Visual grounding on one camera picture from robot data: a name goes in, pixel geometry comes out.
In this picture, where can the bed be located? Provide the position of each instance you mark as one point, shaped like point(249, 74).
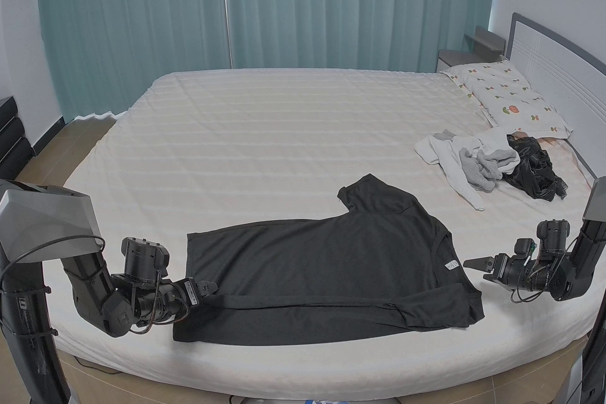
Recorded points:
point(284, 132)

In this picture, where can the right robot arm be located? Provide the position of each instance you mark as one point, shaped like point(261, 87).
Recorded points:
point(577, 269)

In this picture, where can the black chest of drawers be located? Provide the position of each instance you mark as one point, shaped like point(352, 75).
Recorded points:
point(12, 137)

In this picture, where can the pile of clothes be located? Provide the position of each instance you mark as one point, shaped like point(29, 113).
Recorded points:
point(449, 151)

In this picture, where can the black T-shirt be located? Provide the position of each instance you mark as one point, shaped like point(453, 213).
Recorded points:
point(322, 279)

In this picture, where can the white printed pillow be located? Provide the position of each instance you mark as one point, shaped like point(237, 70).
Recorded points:
point(509, 94)

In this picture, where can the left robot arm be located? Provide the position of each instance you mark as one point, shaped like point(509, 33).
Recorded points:
point(52, 217)

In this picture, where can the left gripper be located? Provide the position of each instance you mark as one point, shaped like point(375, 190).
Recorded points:
point(182, 302)

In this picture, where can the black garment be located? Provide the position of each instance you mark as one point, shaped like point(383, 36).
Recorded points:
point(535, 165)

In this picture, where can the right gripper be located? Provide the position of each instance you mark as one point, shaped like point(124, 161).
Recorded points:
point(512, 273)

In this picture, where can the grey bedside table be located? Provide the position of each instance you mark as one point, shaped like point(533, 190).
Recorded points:
point(461, 56)

